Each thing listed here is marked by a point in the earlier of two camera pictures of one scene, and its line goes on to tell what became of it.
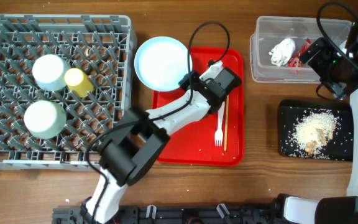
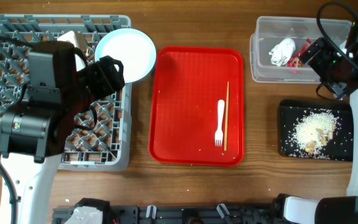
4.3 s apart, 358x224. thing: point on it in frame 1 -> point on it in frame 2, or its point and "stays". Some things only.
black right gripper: [318, 63] stays
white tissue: [281, 52] stays
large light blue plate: [160, 63] -> [132, 48]
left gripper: [196, 76] -> [110, 78]
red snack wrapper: [295, 61] stays
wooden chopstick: [226, 122] stays
